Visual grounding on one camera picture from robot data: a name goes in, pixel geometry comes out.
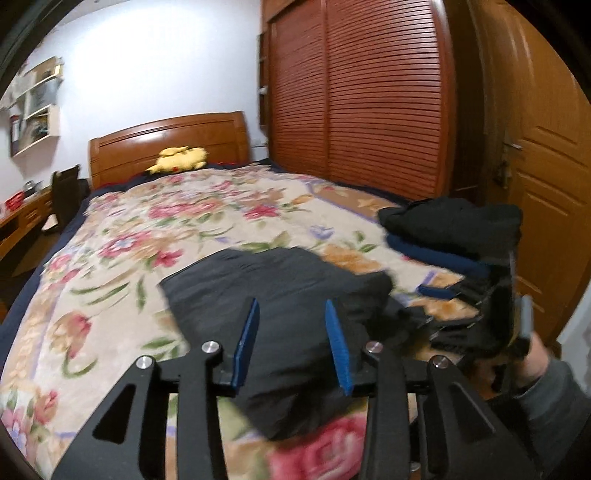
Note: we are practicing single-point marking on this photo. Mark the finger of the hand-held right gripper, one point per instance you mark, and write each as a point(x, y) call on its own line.
point(455, 333)
point(438, 291)

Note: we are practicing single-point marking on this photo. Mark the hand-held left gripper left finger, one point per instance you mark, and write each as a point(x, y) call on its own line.
point(244, 341)

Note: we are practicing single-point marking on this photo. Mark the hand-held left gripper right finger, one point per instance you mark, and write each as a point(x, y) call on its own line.
point(339, 350)

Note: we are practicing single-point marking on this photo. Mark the black jacket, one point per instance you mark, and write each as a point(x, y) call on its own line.
point(286, 286)

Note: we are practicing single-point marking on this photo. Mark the person's right forearm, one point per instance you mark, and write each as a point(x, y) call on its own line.
point(554, 410)

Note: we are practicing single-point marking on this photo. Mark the person's right hand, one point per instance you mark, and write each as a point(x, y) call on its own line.
point(531, 364)

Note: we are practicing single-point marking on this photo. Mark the folded navy garment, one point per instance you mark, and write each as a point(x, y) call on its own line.
point(429, 253)

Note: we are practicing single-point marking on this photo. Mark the folded black garment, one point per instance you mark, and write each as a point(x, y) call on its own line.
point(457, 221)

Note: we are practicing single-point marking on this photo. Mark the floral blanket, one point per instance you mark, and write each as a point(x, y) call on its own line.
point(138, 230)

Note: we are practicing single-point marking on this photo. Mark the wooden door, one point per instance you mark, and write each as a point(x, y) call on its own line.
point(545, 161)

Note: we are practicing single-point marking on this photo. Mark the yellow plush toy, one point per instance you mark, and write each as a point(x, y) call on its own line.
point(180, 159)

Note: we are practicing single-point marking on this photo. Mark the wooden louvered wardrobe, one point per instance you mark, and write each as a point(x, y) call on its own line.
point(369, 92)

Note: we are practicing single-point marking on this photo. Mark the wooden bed headboard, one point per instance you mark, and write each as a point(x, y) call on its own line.
point(138, 147)

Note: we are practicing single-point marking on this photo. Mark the dark wooden chair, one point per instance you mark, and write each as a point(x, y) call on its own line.
point(64, 189)

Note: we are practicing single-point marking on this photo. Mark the wooden desk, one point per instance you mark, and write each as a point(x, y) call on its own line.
point(27, 217)

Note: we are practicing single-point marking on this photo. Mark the small grey box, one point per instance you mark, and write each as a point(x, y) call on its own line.
point(31, 186)

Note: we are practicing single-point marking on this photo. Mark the red basket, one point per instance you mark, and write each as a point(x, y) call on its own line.
point(14, 200)

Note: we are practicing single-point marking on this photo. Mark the row of books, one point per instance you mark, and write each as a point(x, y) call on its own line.
point(16, 134)

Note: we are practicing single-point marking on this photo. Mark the grey paper bag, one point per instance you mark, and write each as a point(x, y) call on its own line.
point(44, 94)

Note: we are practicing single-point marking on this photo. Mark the wall power socket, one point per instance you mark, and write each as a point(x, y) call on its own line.
point(259, 143)

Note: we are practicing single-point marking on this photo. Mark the white wall shelf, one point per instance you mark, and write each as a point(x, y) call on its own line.
point(44, 134)

